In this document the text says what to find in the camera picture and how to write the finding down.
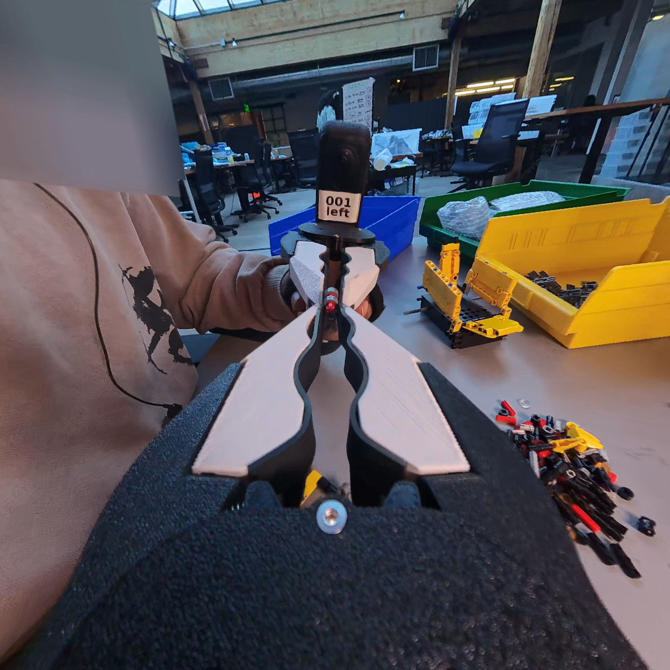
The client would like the heap of black building pieces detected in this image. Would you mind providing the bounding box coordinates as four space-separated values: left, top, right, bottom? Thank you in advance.
524 269 599 310

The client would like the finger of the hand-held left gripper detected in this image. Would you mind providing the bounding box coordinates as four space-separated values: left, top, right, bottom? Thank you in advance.
289 240 328 311
340 246 381 312

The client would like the person's left forearm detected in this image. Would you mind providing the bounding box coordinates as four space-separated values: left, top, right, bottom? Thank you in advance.
172 198 295 334

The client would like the crumpled clear plastic bag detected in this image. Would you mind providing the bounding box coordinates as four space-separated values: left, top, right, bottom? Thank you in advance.
436 196 494 243

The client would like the wooden background desk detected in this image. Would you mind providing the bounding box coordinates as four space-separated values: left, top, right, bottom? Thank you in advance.
522 96 670 185

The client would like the black wrist rest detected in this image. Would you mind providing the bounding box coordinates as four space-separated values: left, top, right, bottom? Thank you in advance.
208 327 274 344

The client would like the pile of small building pieces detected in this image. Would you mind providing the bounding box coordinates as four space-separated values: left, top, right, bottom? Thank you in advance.
494 400 658 580

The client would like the black office chair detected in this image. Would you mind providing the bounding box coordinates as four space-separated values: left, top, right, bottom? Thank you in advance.
449 98 531 193
193 148 240 243
234 140 284 224
287 128 322 190

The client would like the blue storage bin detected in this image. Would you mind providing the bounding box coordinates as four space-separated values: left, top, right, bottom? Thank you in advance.
268 195 422 263

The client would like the bubble wrap sheet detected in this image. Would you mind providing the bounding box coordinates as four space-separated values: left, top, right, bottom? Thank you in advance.
488 191 567 214

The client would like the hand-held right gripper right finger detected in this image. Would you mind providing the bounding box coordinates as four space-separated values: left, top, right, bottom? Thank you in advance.
340 306 472 507

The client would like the green storage bin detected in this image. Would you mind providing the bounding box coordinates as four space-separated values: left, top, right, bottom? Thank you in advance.
418 179 632 263

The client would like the white sign board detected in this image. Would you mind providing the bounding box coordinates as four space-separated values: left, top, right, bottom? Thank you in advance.
342 77 377 133

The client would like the yellow storage bin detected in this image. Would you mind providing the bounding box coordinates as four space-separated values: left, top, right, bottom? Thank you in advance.
472 195 670 350

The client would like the yellow beam assembly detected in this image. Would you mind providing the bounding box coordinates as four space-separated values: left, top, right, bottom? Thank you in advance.
300 468 347 509

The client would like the yellow and black robot model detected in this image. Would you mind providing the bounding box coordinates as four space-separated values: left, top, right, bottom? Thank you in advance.
403 238 525 350

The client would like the black earphone cable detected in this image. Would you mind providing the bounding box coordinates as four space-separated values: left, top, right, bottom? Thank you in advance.
33 182 185 426

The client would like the person's beige sweatshirt torso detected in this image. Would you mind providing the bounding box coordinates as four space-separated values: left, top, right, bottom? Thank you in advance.
0 180 222 661

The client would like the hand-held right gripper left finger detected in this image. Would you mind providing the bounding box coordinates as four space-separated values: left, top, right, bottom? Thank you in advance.
192 306 323 507

